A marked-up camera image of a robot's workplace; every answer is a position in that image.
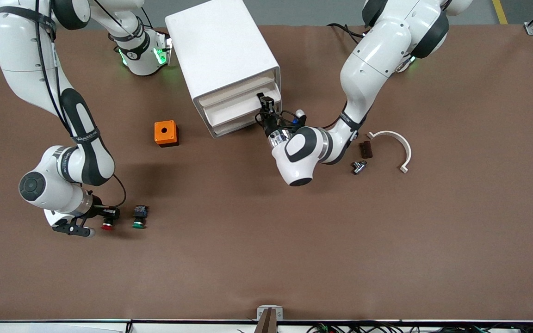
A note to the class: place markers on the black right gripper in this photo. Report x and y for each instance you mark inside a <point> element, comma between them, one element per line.
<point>99,212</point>

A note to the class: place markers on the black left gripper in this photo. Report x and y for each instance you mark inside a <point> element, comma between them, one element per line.
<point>269,123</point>

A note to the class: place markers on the red push button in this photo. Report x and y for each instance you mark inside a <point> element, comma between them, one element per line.
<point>107,226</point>

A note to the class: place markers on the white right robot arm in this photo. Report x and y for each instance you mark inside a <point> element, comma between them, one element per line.
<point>16,46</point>

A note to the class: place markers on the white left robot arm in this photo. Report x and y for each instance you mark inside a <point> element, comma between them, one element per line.
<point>373,60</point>

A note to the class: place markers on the green push button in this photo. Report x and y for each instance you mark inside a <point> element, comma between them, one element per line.
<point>139,225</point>

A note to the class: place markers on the white drawer cabinet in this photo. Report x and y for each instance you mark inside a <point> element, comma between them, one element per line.
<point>220,46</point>

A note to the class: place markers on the dark brown cylinder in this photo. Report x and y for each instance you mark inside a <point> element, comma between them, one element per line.
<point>366,150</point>

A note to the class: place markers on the chrome tee valve fitting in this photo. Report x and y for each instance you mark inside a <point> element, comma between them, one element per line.
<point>358,167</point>

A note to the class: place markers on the brown wedge piece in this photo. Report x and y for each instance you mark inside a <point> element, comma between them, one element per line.
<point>266,323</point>

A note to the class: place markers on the orange button enclosure box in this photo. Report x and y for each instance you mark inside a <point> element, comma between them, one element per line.
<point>169,138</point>

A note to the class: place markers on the white table edge rail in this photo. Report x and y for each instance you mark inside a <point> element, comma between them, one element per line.
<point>63,327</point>

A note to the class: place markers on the grey metal mount bracket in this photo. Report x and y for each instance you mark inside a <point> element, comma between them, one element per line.
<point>279,313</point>

